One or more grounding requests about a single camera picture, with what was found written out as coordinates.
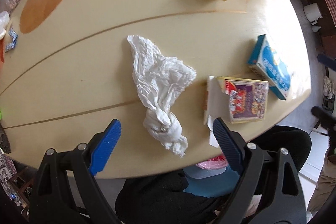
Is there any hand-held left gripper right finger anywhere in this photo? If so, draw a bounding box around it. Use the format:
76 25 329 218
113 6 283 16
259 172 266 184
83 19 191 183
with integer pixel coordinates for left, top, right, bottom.
210 117 307 224

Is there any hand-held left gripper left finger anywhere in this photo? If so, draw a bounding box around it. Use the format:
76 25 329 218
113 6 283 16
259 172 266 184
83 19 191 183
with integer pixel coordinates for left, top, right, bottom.
29 119 122 224

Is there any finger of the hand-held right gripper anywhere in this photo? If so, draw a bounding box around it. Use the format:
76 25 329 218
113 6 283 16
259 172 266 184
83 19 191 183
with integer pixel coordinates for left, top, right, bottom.
317 53 336 70
311 106 336 135

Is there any pink bagged trash bin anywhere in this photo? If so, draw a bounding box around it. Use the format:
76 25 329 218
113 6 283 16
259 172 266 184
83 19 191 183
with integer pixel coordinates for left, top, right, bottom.
182 156 240 194

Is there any white tissue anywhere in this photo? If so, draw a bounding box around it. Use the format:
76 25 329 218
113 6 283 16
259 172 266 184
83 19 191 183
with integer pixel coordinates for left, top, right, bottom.
127 34 197 159

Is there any white crumpled cloth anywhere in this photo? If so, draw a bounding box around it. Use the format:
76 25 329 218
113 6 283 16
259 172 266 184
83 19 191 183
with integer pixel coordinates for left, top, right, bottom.
322 76 335 98

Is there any brown wooden cabinet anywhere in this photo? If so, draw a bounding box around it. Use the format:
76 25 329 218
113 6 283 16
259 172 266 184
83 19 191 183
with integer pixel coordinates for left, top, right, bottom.
297 0 336 56

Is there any white cylindrical appliance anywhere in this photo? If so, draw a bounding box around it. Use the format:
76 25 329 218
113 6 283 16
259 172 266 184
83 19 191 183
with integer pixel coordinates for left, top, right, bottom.
304 3 322 22

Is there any purple yellow card box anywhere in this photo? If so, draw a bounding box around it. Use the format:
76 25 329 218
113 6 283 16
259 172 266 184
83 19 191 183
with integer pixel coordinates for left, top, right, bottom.
203 76 270 147

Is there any flat blue white box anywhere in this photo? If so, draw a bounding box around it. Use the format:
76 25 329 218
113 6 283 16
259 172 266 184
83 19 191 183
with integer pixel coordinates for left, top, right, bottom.
247 34 292 101

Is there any beige wooden coffee table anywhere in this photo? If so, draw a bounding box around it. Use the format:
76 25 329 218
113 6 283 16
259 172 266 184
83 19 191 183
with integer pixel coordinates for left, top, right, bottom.
0 0 311 180

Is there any black white patterned cloth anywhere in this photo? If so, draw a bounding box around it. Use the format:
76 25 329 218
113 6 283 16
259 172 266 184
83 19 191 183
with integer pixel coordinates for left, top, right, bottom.
0 153 29 211

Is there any small blue white wrapper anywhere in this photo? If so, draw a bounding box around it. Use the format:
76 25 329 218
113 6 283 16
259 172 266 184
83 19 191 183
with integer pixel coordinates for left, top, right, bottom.
5 28 19 52

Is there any small white plastic bag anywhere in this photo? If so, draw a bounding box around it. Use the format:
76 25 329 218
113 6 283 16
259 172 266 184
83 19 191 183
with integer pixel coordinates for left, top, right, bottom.
0 11 11 41

